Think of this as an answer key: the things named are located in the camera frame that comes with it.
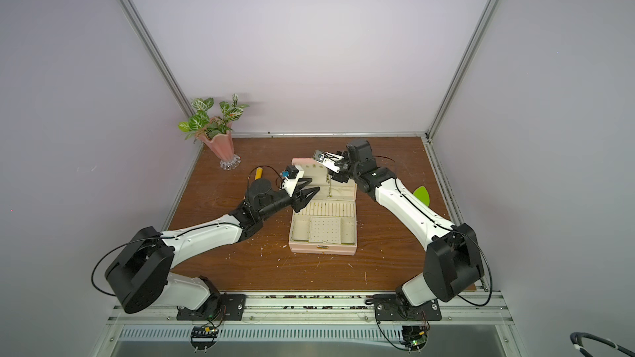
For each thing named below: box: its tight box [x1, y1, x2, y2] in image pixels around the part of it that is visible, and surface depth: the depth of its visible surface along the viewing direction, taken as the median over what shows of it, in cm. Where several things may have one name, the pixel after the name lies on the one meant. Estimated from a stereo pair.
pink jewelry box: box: [288, 158, 358, 257], surface depth 85 cm
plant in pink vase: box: [177, 93, 251, 171], surface depth 96 cm
